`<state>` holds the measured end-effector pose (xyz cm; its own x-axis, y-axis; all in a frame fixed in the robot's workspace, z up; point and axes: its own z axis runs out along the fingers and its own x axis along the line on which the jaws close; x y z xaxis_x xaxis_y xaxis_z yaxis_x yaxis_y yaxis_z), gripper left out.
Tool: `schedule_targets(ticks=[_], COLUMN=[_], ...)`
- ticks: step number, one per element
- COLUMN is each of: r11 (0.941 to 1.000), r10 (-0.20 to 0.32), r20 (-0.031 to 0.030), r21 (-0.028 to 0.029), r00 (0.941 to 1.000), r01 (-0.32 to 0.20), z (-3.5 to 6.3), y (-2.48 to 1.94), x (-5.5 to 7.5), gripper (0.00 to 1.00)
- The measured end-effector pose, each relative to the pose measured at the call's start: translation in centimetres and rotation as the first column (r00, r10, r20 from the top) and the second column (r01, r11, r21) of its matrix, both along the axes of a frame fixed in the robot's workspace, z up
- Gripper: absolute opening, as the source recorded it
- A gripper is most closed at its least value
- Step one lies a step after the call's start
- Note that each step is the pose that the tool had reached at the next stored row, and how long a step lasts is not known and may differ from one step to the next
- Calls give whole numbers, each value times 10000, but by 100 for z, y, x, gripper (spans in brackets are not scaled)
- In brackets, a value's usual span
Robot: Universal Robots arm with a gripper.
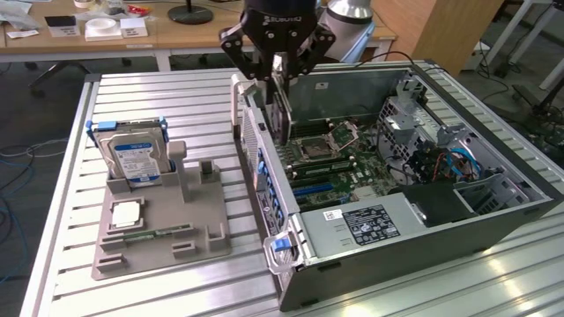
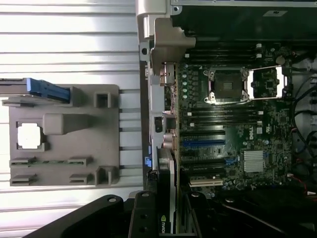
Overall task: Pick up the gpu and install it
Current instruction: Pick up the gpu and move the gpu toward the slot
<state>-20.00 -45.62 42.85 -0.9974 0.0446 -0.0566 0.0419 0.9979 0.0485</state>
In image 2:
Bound silver chipset heatsink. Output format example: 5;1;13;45
243;149;265;172

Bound white expansion slot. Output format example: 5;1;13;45
189;178;223;187

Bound green RAM stick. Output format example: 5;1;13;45
11;159;87;167

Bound green motherboard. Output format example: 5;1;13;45
176;43;299;193

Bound black expansion slot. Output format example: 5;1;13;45
182;157;225;165
182;166;225;175
182;129;226;138

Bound blue expansion slot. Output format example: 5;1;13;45
182;139;226;147

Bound black open PC case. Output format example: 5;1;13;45
136;0;317;238

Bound grey parts rack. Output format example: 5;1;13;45
1;83;122;187

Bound silver CPU chip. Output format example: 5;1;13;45
16;122;43;150

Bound metal socket cover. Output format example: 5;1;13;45
247;64;289;100

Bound hard disk in blue caddy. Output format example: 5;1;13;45
0;77;70;103

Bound CPU socket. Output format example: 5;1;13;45
203;67;250;105

